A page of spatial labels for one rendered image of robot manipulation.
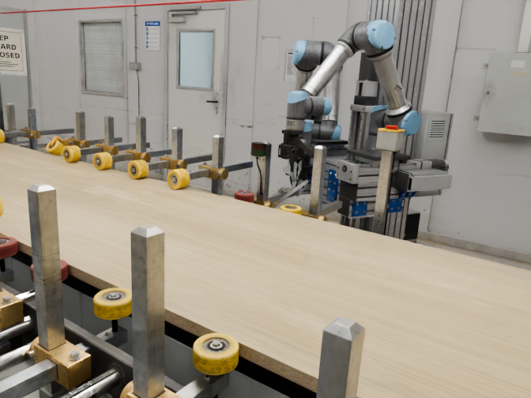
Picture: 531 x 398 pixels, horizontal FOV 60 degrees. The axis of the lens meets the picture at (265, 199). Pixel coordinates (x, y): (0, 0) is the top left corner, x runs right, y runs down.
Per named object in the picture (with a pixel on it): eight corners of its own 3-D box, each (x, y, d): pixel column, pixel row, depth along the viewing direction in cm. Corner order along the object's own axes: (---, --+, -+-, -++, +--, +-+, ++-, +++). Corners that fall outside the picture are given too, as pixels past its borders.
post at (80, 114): (84, 193, 267) (80, 110, 255) (88, 194, 265) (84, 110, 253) (79, 194, 264) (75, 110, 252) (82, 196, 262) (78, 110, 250)
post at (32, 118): (37, 182, 295) (32, 107, 282) (40, 183, 293) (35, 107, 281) (32, 183, 292) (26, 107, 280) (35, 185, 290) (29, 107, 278)
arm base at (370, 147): (379, 149, 237) (382, 130, 234) (401, 154, 224) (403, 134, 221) (356, 150, 230) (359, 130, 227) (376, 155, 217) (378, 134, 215)
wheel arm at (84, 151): (146, 147, 271) (146, 140, 270) (150, 148, 269) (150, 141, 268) (69, 155, 231) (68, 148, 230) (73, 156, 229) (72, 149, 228)
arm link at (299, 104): (313, 91, 180) (294, 91, 176) (310, 120, 183) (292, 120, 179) (302, 91, 187) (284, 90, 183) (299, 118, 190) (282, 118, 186)
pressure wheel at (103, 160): (105, 148, 218) (114, 159, 215) (100, 161, 222) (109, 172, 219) (94, 149, 213) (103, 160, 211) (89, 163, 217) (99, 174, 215)
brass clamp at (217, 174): (206, 174, 211) (206, 163, 209) (229, 178, 203) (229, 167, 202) (197, 176, 206) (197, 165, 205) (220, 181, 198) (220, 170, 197)
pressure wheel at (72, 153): (83, 157, 230) (75, 163, 234) (77, 142, 230) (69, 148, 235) (72, 159, 225) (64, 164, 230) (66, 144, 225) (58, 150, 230)
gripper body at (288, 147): (287, 156, 194) (289, 128, 191) (304, 159, 189) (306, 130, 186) (276, 159, 188) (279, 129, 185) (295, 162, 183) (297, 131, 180)
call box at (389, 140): (382, 149, 161) (385, 127, 159) (401, 152, 157) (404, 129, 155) (374, 151, 156) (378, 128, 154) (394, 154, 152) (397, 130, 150)
